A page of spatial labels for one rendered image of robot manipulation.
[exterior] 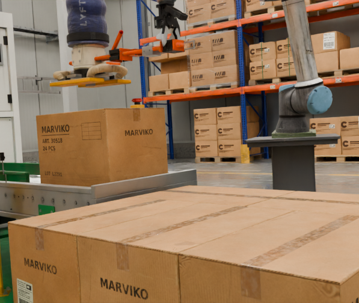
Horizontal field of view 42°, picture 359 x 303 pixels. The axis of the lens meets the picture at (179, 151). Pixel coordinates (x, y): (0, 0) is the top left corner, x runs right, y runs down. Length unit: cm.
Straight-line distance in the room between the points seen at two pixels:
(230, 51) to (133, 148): 803
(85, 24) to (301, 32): 112
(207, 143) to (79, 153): 826
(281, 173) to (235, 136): 748
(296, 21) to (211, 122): 802
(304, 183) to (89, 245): 160
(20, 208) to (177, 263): 157
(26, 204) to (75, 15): 101
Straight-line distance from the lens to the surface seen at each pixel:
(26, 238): 167
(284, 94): 273
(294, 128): 272
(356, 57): 927
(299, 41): 257
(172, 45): 217
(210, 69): 1044
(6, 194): 271
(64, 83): 256
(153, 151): 241
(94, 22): 257
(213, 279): 109
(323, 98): 259
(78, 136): 239
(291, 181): 272
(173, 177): 241
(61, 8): 567
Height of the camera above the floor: 84
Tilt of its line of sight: 3 degrees down
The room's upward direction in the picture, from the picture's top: 3 degrees counter-clockwise
